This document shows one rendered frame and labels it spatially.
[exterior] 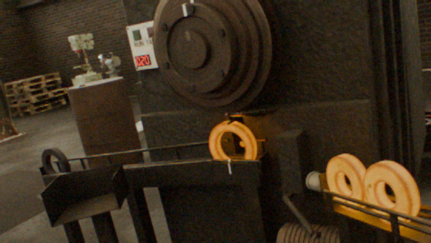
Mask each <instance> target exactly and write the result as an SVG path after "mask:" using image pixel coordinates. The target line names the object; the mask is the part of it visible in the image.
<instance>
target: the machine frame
mask: <svg viewBox="0 0 431 243"><path fill-rule="evenodd" d="M159 1H160V0H122V4H123V7H124V10H125V16H126V19H127V22H128V26H131V25H137V24H142V23H146V22H153V21H154V17H155V12H156V9H157V6H158V4H159ZM268 1H269V3H270V5H271V6H272V8H273V11H274V12H275V14H276V18H277V21H278V23H279V26H280V30H281V35H282V56H281V61H280V65H279V70H278V72H277V74H276V78H275V80H273V82H272V84H271V85H270V87H269V88H268V90H267V91H266V92H265V94H264V95H263V96H262V97H260V99H259V100H258V101H256V102H253V103H252V104H251V105H248V106H246V107H244V108H242V109H241V110H239V111H236V112H247V111H255V110H263V109H270V108H276V109H277V111H273V112H260V113H266V115H263V116H262V117H228V118H227V117H226V116H225V115H210V114H206V113H203V112H198V111H196V110H195V109H193V108H190V107H189V106H188V105H186V104H185V103H184V102H182V101H181V100H179V99H178V98H177V97H176V96H175V94H174V93H173V92H172V91H171V89H170V88H169V87H168V85H167V84H166V83H165V81H164V79H163V77H162V75H161V73H160V71H159V67H158V68H150V69H146V70H140V71H139V74H140V78H141V81H142V87H143V91H144V95H145V100H146V104H147V107H148V110H149V113H148V114H145V115H142V116H141V120H142V126H143V129H144V133H145V139H146V142H147V145H148V148H154V147H162V146H168V145H180V144H186V143H193V142H199V141H209V137H210V135H211V131H212V130H213V129H214V127H215V126H217V125H218V124H221V123H223V122H227V121H231V120H233V119H234V120H235V122H240V123H242V124H244V125H245V126H246V127H247V128H248V129H249V130H250V131H251V133H252V135H253V136H254V138H267V141H262V146H263V152H264V154H265V153H266V152H268V153H269V161H270V166H271V170H270V171H269V172H268V173H266V174H265V175H264V176H263V178H264V183H265V189H266V197H267V202H268V208H269V217H270V221H271V226H272V236H273V241H274V243H277V237H278V233H279V230H280V229H281V228H282V226H283V225H284V224H285V223H290V222H298V223H301V222H300V220H299V219H298V218H297V217H296V216H295V214H294V213H292V212H291V211H290V209H289V208H288V206H287V204H286V203H285V202H284V201H283V200H282V197H283V195H284V194H283V189H282V179H281V173H280V167H279V157H278V152H277V146H276V137H277V136H279V135H280V133H282V132H283V131H285V130H286V129H291V128H304V129H305V130H306V135H307V142H308V148H309V160H310V166H312V172H314V171H316V172H319V173H320V174H323V173H325V172H326V167H327V165H328V162H329V161H330V159H332V158H335V157H337V156H339V155H344V154H347V155H351V156H353V157H355V158H357V159H359V160H360V161H361V162H362V163H363V165H364V166H365V168H366V170H367V169H368V167H369V166H371V165H374V164H375V163H378V162H381V161H394V162H396V163H398V164H400V165H402V166H403V167H404V168H405V169H406V170H407V171H408V172H409V173H410V174H411V161H410V143H409V113H408V97H407V96H406V64H405V49H404V32H403V17H402V1H401V0H268ZM222 139H229V142H221V146H222V150H223V152H224V153H225V154H226V156H245V154H246V151H241V147H240V145H239V136H238V134H236V133H234V132H232V131H225V132H224V133H223V135H222V137H221V140H222ZM176 150H177V153H178V156H179V160H183V159H191V158H207V157H212V154H211V151H210V148H209V144H204V145H191V146H185V147H178V148H176ZM158 191H159V194H160V197H161V200H162V206H163V209H164V213H165V219H166V222H167V225H168V229H169V235H170V238H171V242H172V243H252V236H251V231H250V227H249V218H248V214H247V209H246V201H245V196H244V192H243V187H242V185H229V184H204V185H176V186H162V187H158ZM293 203H294V204H295V205H296V207H297V208H298V209H299V211H300V212H301V213H302V214H303V216H304V217H305V218H306V220H307V222H308V223H310V224H313V225H328V226H329V225H330V226H337V227H338V223H337V217H338V216H336V214H333V213H331V212H328V210H325V209H324V204H323V200H322V192H319V191H314V193H313V195H311V196H310V197H309V199H308V200H307V201H306V202H305V203H295V202H293ZM362 226H363V243H412V242H410V241H407V240H405V239H402V238H397V237H395V236H393V235H391V234H388V233H386V232H384V231H380V230H378V229H376V228H372V227H370V226H367V225H364V224H362Z"/></svg>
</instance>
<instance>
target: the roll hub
mask: <svg viewBox="0 0 431 243"><path fill-rule="evenodd" d="M182 5H185V10H186V14H187V15H186V16H184V12H183V8H182ZM182 5H179V6H177V7H175V8H174V9H173V10H171V12H170V13H169V14H168V15H167V16H166V17H165V18H164V20H163V22H162V25H164V24H166V25H167V27H168V28H167V31H165V32H163V31H162V30H161V27H160V30H159V40H158V44H159V56H160V59H161V62H162V64H163V62H168V63H169V68H167V69H165V72H166V74H167V75H168V76H169V77H170V79H171V80H172V81H173V82H174V83H175V84H176V85H178V86H179V87H180V88H183V89H184V90H186V91H188V92H191V91H190V90H189V86H190V85H194V86H195V91H194V92H192V93H206V92H210V91H212V90H214V89H217V88H220V87H222V86H223V85H224V84H225V83H226V82H227V81H228V80H229V79H230V78H231V76H232V74H233V72H234V71H235V68H236V66H237V64H238V59H239V43H238V39H237V36H236V34H235V32H234V30H233V27H232V25H231V23H230V21H229V20H228V19H227V17H226V16H225V15H224V14H223V13H222V12H221V11H220V10H218V9H217V8H216V7H214V6H211V5H208V4H205V3H186V4H182ZM190 5H193V6H194V8H195V13H188V11H187V8H188V6H190ZM220 29H223V31H224V32H225V34H224V37H219V36H218V35H217V32H218V30H220ZM217 70H223V71H224V72H225V74H224V76H223V78H219V76H218V75H217V74H216V72H217Z"/></svg>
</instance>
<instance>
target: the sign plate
mask: <svg viewBox="0 0 431 243"><path fill-rule="evenodd" d="M151 27H153V22H146V23H142V24H137V25H131V26H128V27H126V28H127V32H128V37H129V42H130V45H131V49H132V54H133V58H134V61H135V67H136V71H140V70H146V69H150V68H158V65H157V62H156V60H155V53H154V49H153V41H152V37H149V34H148V31H147V28H151ZM135 30H139V34H140V38H141V39H140V40H135V41H134V38H133V34H132V31H135ZM145 56H147V57H148V58H147V57H145ZM138 57H139V59H138ZM141 57H142V58H141ZM136 58H137V61H136ZM143 58H144V60H143ZM139 60H140V61H139ZM142 60H143V61H142ZM148 60H149V62H148ZM145 61H146V63H148V64H146V63H145ZM137 62H138V64H139V65H138V64H137ZM140 63H141V64H140ZM143 64H144V65H143Z"/></svg>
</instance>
